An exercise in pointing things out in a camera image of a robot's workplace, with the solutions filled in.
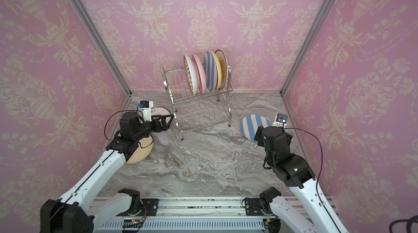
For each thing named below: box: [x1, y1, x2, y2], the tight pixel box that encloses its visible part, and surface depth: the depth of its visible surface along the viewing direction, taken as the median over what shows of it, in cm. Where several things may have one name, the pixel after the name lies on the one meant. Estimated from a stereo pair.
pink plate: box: [191, 53, 207, 94], surface depth 73 cm
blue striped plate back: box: [240, 114, 273, 141], surface depth 107 cm
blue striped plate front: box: [203, 50, 218, 93], surface depth 80 cm
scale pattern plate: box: [183, 54, 199, 96], surface depth 72 cm
